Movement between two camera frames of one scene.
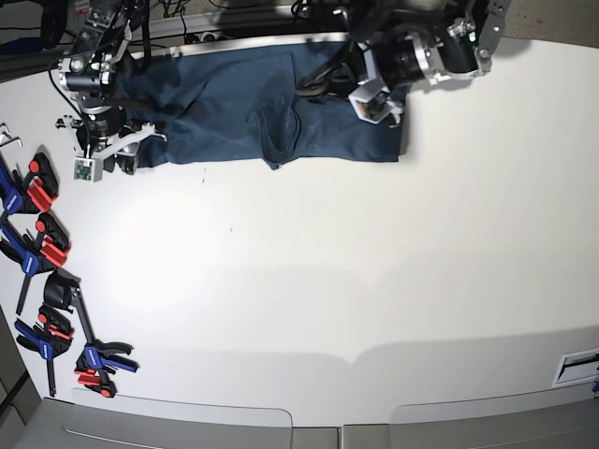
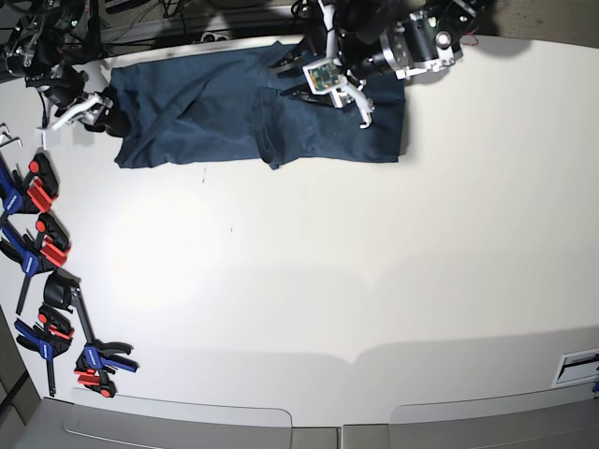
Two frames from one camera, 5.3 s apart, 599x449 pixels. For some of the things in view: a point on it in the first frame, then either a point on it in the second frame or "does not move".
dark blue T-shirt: (241, 104) does not move
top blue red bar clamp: (33, 193) does not move
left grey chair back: (99, 420) does not move
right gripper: (395, 62) to (292, 63)
